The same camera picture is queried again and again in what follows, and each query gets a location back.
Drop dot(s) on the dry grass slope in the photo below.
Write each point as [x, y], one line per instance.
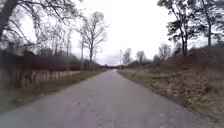
[186, 86]

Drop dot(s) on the row of bare trees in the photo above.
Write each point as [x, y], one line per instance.
[50, 33]

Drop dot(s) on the dark hedge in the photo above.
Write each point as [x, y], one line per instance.
[40, 63]

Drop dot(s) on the distant bare trees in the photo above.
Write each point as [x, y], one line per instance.
[140, 56]

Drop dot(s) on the grey asphalt path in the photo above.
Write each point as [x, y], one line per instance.
[106, 103]

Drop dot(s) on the group of dark pine trees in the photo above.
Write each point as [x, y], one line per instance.
[186, 23]

